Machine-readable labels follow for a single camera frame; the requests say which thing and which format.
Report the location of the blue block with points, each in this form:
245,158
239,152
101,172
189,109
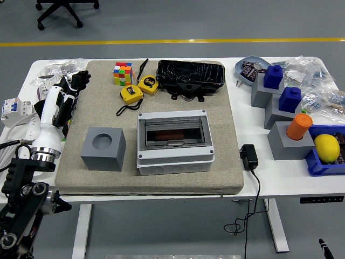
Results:
273,78
289,101

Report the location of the black office chair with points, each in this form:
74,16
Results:
58,12

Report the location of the white table leg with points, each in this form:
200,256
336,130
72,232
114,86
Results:
276,226
82,232

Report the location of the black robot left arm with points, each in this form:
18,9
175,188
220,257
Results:
16,215

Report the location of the grey block with round hole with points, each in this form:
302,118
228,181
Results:
283,148
105,159

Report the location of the black table control panel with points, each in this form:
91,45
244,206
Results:
322,200

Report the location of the orange cylinder battery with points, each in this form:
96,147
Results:
169,135
297,126

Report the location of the small metal clip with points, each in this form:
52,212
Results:
238,83

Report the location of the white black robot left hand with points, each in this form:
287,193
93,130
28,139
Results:
49,126

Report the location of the yellow tape measure 5m print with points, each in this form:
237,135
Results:
147,85

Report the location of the clear plastic bag of parts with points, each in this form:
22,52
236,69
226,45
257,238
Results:
318,73
323,103
54,66

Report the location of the white wall socket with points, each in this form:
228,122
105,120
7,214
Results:
43,87

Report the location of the grey-brown mat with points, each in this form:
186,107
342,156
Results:
188,183

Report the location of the dark packets in dish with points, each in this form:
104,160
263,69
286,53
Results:
249,71

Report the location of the yellow tape measure small label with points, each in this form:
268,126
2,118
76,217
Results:
130,94

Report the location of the white circuit breaker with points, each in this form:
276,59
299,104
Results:
13,110

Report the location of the blue plastic bin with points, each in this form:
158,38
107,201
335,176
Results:
320,168

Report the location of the black power adapter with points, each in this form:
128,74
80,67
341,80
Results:
249,159

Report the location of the yellow lemon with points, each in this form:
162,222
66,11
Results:
326,148

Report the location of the grey electrical box clear lid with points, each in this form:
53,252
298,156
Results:
175,164

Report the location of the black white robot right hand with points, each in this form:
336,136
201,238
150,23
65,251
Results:
326,249

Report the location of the dark packets in bin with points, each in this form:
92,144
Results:
341,143

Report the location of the black crocodile-pattern case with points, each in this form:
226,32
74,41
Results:
188,71

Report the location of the colourful puzzle cube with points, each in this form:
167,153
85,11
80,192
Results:
123,73

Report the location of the blue-grey dish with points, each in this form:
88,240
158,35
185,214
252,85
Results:
239,69

